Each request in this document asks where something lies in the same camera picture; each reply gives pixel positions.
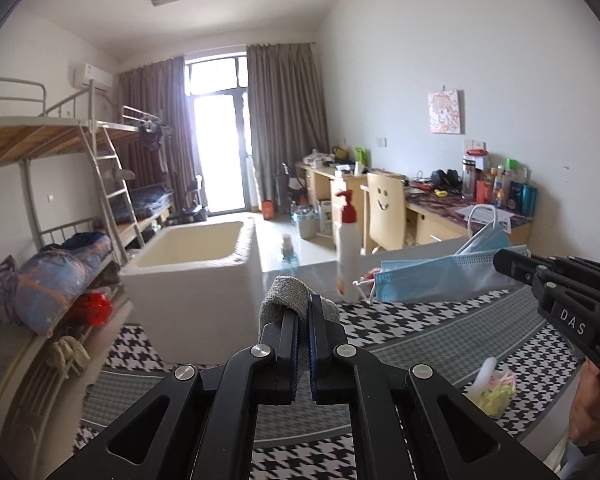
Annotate brown curtain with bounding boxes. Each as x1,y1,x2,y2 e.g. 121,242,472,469
245,42,331,207
117,57,197,211

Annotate large metal bunk bed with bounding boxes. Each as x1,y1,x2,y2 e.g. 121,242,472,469
0,76,147,461

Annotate patterned desk cover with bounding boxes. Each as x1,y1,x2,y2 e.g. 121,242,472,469
405,192,532,234

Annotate wooden desk with boxes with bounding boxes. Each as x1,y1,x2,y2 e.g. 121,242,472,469
295,159,369,232

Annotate plastic bag with green contents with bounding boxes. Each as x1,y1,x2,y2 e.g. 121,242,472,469
479,369,519,419

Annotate black trolley cart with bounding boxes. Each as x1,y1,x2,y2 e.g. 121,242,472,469
279,162,307,212

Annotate beige cloth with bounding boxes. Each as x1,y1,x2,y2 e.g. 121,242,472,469
47,334,92,379

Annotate wooden desk with cover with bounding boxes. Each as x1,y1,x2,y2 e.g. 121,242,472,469
360,179,532,257

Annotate red plastic bag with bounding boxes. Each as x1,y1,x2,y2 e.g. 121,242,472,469
74,292,114,327

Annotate grey knit cloth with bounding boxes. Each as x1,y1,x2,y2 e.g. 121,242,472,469
258,275,314,367

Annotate red snack packet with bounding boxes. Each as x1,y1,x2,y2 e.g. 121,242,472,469
352,269,382,297

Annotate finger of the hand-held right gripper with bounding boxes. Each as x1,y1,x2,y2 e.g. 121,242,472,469
493,249,544,287

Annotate blue face mask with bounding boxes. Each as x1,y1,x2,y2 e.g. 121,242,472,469
453,203,512,257
371,245,529,304

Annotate white trash bin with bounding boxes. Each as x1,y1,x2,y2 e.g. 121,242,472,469
293,207,320,240

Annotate white foam box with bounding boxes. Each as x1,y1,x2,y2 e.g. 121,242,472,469
117,220,262,364

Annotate blue orange quilt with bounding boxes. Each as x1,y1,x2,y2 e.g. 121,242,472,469
14,232,114,337

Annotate black headphones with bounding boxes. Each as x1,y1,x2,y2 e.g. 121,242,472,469
429,168,464,191

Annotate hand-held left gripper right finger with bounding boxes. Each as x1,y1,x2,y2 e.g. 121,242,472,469
307,294,562,480

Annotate wooden smiley chair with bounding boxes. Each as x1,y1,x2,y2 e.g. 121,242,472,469
362,172,409,256

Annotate white air conditioner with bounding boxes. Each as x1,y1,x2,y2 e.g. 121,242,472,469
71,62,115,92

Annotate glass balcony door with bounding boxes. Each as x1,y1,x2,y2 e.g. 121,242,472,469
184,54,254,217

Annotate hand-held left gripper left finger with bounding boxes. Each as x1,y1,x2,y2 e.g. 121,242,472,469
45,302,302,480

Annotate dark hanging clothes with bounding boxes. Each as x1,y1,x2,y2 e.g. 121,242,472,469
138,119,172,154

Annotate small metal bunk bed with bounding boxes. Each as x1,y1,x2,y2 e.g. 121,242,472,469
97,105,202,232

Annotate clear blue spray bottle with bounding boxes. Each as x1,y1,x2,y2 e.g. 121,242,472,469
278,233,300,282

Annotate houndstooth tablecloth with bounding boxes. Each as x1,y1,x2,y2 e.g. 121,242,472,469
72,287,587,480

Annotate black folding chair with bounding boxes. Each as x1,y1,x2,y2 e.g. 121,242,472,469
182,174,209,224

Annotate white plastic bag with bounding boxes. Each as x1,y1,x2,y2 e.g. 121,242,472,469
466,357,499,402

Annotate row of toiletry bottles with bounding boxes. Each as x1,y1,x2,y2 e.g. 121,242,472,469
460,142,539,219

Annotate pink wall poster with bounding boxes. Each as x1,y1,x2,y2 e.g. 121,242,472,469
428,88,465,135

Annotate person's right hand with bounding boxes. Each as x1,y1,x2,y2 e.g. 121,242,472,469
568,359,600,457

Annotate white red pump bottle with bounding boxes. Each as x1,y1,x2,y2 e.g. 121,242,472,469
333,189,362,304

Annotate printed paper sheets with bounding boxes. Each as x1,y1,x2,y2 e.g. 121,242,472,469
452,203,515,227

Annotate metal bed ladder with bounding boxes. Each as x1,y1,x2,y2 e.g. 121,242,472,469
79,124,147,262

